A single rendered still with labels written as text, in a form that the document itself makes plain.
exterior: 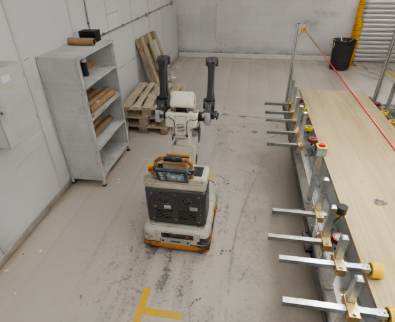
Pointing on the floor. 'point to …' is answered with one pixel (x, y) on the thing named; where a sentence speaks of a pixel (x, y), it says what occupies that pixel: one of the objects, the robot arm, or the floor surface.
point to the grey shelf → (54, 67)
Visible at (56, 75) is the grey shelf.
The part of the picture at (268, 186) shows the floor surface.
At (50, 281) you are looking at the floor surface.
